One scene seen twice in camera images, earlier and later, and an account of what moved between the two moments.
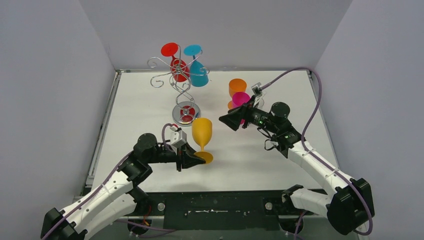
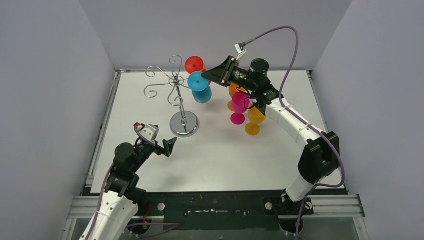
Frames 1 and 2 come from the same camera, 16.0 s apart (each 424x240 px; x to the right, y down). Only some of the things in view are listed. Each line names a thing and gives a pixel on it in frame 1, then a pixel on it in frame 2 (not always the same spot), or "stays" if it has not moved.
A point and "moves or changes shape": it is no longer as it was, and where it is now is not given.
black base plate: (250, 210) stays
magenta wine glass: (238, 99) stays
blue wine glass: (198, 77) to (201, 91)
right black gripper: (233, 119) to (223, 74)
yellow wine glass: (202, 129) moves or changes shape
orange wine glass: (236, 85) stays
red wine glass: (179, 70) to (195, 64)
